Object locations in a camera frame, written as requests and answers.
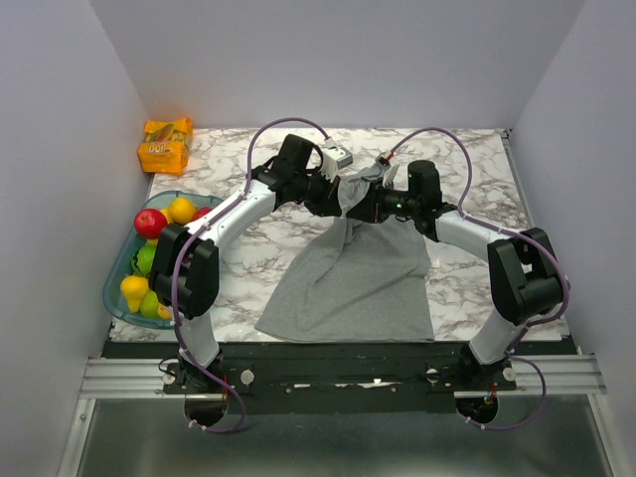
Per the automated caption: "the red apple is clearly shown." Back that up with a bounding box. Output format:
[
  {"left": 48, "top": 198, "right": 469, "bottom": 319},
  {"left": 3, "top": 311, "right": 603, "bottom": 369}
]
[{"left": 133, "top": 209, "right": 168, "bottom": 239}]

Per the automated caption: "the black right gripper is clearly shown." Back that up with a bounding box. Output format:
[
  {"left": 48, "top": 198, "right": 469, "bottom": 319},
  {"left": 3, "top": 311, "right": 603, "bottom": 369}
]
[{"left": 345, "top": 178, "right": 418, "bottom": 225}]

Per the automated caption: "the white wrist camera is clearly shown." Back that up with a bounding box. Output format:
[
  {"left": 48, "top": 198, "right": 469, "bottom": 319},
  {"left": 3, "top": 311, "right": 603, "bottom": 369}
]
[
  {"left": 319, "top": 138, "right": 353, "bottom": 182},
  {"left": 375, "top": 152, "right": 399, "bottom": 188}
]

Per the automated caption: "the green lime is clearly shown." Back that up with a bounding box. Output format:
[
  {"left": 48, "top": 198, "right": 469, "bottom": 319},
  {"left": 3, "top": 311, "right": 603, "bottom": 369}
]
[{"left": 139, "top": 291, "right": 161, "bottom": 319}]

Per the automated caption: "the yellow pear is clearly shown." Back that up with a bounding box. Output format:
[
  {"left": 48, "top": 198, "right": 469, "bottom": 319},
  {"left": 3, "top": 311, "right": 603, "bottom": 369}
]
[{"left": 120, "top": 275, "right": 150, "bottom": 313}]

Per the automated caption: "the teal plastic fruit tray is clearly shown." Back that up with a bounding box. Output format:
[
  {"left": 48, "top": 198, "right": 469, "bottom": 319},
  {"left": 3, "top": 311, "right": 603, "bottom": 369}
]
[{"left": 102, "top": 191, "right": 223, "bottom": 330}]

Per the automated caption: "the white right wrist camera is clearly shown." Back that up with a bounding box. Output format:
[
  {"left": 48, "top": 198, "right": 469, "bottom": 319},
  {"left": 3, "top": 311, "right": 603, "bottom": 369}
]
[{"left": 375, "top": 152, "right": 399, "bottom": 188}]

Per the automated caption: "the grey tank top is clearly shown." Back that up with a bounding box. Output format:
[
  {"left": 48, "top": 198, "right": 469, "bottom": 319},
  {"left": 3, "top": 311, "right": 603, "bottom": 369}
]
[{"left": 253, "top": 166, "right": 436, "bottom": 344}]

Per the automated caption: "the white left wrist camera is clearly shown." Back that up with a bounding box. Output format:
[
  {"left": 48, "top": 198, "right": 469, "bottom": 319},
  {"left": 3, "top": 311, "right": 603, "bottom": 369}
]
[{"left": 319, "top": 138, "right": 353, "bottom": 182}]

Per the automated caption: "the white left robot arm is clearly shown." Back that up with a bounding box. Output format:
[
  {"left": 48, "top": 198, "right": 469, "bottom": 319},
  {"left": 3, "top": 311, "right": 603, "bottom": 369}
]
[{"left": 149, "top": 134, "right": 353, "bottom": 393}]

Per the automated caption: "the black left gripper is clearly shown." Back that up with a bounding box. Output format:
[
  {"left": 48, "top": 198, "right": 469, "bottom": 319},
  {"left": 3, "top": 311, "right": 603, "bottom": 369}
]
[{"left": 294, "top": 168, "right": 344, "bottom": 219}]

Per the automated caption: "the aluminium rail frame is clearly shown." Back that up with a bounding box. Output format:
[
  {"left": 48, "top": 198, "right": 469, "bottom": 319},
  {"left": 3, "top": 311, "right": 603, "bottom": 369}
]
[{"left": 58, "top": 354, "right": 633, "bottom": 476}]

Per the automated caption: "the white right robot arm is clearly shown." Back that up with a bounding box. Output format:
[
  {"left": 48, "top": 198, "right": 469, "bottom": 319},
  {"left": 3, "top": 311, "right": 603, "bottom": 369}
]
[{"left": 334, "top": 160, "right": 569, "bottom": 390}]

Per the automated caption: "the yellow lemon under apple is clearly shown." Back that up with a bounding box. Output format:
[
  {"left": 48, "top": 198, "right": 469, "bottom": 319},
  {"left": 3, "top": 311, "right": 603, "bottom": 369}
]
[{"left": 146, "top": 208, "right": 174, "bottom": 246}]

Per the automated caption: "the orange yellow fruit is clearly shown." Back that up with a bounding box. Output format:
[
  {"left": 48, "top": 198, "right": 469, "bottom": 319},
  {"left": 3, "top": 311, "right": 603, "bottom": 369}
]
[{"left": 156, "top": 304, "right": 171, "bottom": 320}]

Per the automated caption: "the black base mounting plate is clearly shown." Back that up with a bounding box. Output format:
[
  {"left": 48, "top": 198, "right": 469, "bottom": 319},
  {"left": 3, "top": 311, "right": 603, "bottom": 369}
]
[{"left": 101, "top": 340, "right": 518, "bottom": 416}]

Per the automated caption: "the red dragon fruit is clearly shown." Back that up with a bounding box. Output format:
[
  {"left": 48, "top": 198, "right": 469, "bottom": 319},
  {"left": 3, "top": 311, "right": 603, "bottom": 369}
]
[{"left": 191, "top": 207, "right": 213, "bottom": 222}]

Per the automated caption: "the green striped melon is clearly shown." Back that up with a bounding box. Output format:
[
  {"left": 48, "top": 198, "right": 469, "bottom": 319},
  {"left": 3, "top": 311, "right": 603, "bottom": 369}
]
[{"left": 130, "top": 245, "right": 156, "bottom": 277}]

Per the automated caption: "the orange snack bag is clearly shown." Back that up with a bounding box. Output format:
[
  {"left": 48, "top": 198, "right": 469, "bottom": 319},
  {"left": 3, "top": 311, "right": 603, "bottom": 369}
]
[{"left": 137, "top": 116, "right": 193, "bottom": 176}]

